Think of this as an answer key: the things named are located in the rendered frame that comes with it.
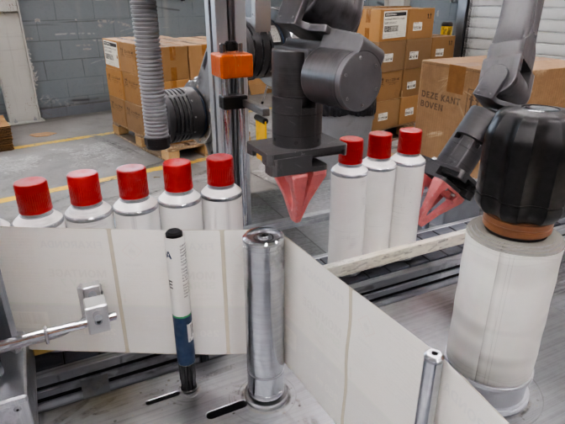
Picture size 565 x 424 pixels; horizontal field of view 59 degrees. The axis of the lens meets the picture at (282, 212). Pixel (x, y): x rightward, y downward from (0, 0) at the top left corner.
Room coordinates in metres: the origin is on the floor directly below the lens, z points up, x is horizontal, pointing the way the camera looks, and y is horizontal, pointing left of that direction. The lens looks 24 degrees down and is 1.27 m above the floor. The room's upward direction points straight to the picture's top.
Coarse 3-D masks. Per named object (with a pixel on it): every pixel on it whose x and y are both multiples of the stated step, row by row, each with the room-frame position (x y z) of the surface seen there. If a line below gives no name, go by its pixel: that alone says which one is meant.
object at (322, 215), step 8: (424, 192) 0.77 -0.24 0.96; (304, 216) 0.67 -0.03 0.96; (312, 216) 0.68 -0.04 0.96; (320, 216) 0.68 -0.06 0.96; (328, 216) 0.69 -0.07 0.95; (256, 224) 0.65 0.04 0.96; (264, 224) 0.65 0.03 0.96; (272, 224) 0.65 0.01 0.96; (280, 224) 0.65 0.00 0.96; (288, 224) 0.66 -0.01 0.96; (296, 224) 0.67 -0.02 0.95; (304, 224) 0.67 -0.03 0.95
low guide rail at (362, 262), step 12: (420, 240) 0.69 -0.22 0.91; (432, 240) 0.69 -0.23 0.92; (444, 240) 0.70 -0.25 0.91; (456, 240) 0.71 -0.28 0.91; (372, 252) 0.65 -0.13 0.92; (384, 252) 0.65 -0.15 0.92; (396, 252) 0.66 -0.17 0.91; (408, 252) 0.67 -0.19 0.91; (420, 252) 0.68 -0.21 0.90; (336, 264) 0.61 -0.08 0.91; (348, 264) 0.62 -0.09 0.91; (360, 264) 0.63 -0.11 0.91; (372, 264) 0.64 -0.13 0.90; (384, 264) 0.65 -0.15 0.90; (336, 276) 0.61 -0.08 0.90
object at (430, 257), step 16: (464, 224) 0.82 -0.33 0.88; (560, 224) 0.82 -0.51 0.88; (416, 240) 0.76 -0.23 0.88; (432, 256) 0.70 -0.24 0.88; (448, 256) 0.71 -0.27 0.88; (368, 272) 0.65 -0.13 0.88; (384, 272) 0.65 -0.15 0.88; (48, 352) 0.47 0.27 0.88; (64, 352) 0.47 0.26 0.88; (80, 352) 0.47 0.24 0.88; (96, 352) 0.47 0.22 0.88; (48, 368) 0.44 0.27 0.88
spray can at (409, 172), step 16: (416, 128) 0.72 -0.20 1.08; (400, 144) 0.70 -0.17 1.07; (416, 144) 0.69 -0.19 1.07; (400, 160) 0.69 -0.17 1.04; (416, 160) 0.69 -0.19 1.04; (400, 176) 0.69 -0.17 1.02; (416, 176) 0.68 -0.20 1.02; (400, 192) 0.69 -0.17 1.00; (416, 192) 0.69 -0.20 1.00; (400, 208) 0.68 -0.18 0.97; (416, 208) 0.69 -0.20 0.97; (400, 224) 0.68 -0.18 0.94; (416, 224) 0.69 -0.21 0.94; (400, 240) 0.68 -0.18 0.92
